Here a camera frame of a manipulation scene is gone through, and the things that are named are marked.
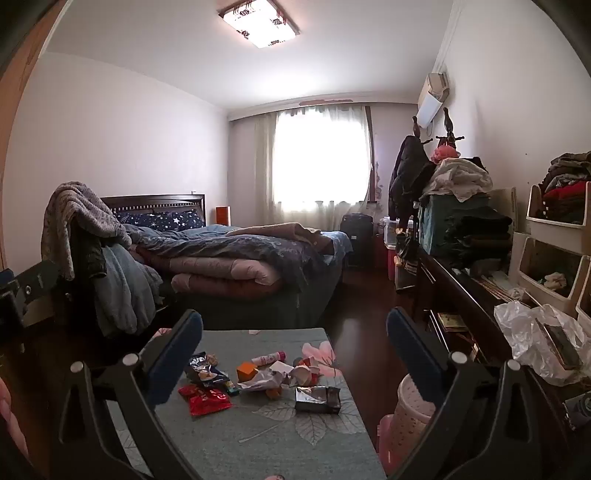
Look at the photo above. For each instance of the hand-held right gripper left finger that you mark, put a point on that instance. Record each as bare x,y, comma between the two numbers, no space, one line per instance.
178,355

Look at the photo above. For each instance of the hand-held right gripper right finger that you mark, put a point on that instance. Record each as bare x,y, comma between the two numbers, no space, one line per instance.
411,355

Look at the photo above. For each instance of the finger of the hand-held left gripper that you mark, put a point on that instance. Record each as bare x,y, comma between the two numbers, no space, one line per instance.
39,281

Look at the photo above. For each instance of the dark foil snack wrapper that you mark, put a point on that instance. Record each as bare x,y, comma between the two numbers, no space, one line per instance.
203,369

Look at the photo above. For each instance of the red snack packet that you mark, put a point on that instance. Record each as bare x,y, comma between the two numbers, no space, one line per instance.
205,401

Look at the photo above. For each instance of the pink perforated wastebasket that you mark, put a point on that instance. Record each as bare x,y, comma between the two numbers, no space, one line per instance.
406,415

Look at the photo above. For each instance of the white paper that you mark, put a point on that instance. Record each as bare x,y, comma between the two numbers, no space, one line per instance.
265,379

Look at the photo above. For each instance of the yellow green book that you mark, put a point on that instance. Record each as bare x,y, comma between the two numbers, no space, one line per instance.
451,321

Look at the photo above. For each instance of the small green packet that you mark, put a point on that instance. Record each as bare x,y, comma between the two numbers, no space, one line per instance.
233,388

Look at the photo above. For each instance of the small orange box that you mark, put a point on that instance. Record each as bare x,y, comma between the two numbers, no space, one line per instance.
247,372

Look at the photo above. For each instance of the grey knitted blanket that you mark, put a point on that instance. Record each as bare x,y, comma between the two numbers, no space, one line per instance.
74,212

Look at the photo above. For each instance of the long dark wooden cabinet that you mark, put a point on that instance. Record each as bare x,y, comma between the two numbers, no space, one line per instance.
466,295

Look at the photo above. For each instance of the light blue fleece blanket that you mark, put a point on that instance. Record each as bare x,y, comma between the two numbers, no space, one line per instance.
122,290

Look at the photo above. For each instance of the pink white tube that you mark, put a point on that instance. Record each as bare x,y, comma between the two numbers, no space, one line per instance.
268,357

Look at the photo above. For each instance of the pink folded quilt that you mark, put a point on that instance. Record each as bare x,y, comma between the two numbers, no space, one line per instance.
221,274

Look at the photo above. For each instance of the dark hanging bag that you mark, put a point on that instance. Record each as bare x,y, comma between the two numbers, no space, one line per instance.
406,263

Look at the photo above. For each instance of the red plastic container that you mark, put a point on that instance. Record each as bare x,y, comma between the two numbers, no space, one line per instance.
391,263

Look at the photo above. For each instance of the black silver box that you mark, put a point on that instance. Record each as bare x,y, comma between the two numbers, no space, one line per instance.
317,399

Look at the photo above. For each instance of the red white cup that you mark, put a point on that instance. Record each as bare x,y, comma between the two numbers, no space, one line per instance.
305,371

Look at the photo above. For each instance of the white plastic bag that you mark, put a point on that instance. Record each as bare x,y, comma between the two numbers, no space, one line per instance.
517,332

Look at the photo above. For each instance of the bed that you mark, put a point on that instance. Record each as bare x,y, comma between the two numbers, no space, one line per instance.
277,309

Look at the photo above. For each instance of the teal floral tablecloth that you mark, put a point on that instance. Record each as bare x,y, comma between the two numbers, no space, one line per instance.
258,434

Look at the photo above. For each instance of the small white cloth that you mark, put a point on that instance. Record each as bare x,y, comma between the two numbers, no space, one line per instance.
517,293

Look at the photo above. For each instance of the blue patterned duvet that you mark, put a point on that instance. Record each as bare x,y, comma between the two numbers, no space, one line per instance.
249,251

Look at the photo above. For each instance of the clear plastic container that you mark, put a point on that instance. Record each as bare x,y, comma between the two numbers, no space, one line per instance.
389,230

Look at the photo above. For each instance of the black suitcase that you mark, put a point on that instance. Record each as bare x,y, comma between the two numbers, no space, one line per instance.
356,240

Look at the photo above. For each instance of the teal storage box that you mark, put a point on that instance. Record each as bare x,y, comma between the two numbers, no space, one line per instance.
434,226

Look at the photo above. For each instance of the blue star print pillow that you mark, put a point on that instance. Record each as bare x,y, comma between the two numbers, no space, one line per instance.
161,220

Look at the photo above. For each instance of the person's pink clothing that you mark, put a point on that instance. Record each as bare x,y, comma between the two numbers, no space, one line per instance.
9,415

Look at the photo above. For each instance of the dark wooden headboard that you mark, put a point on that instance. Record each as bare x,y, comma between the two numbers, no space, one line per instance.
152,201

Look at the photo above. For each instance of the stack of folded dark clothes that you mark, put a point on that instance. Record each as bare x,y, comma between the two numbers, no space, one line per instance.
480,235

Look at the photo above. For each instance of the orange wooden nightstand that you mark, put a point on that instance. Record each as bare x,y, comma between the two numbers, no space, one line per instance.
222,216

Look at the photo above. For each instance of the brown wallet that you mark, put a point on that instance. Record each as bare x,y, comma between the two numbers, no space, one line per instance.
559,344

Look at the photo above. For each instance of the brown blanket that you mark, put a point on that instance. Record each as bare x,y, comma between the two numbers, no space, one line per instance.
281,230

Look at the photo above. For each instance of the pale cloth in bin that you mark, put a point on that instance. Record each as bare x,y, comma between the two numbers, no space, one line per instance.
555,281

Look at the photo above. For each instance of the white board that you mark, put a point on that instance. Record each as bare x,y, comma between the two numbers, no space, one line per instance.
503,207

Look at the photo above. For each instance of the dark printed box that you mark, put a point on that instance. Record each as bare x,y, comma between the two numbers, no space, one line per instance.
579,410

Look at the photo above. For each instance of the white cloth pile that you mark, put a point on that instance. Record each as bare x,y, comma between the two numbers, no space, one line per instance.
457,180

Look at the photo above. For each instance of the white storage bin with clothes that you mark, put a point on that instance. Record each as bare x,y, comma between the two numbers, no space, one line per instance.
554,233

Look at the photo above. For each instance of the pink hat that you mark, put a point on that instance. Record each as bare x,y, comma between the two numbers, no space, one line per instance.
444,153

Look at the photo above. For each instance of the sheer window curtain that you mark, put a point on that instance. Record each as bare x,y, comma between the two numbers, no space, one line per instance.
318,157

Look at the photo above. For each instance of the pile of red dark clothes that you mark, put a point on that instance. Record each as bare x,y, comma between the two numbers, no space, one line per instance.
565,189

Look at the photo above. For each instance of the wooden coat rack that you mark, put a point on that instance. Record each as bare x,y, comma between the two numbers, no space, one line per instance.
447,127

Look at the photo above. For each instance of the white air conditioner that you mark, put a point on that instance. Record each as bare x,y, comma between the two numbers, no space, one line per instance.
431,101

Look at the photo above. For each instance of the square ceiling lamp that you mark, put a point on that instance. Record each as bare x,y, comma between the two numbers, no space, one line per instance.
258,21

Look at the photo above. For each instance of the wooden door frame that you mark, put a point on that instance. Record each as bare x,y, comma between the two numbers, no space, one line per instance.
25,60

